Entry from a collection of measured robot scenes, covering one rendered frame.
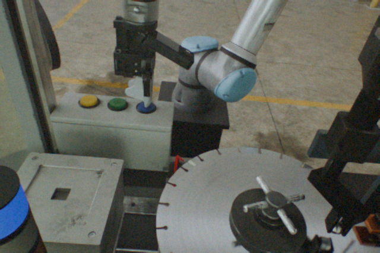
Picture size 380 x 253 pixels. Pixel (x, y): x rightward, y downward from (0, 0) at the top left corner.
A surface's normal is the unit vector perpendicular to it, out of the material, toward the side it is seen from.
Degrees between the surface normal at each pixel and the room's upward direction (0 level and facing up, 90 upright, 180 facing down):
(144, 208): 0
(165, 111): 0
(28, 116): 90
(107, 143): 90
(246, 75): 97
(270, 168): 0
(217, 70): 62
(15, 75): 90
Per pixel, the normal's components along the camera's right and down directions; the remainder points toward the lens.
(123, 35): -0.02, 0.62
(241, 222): 0.01, -0.77
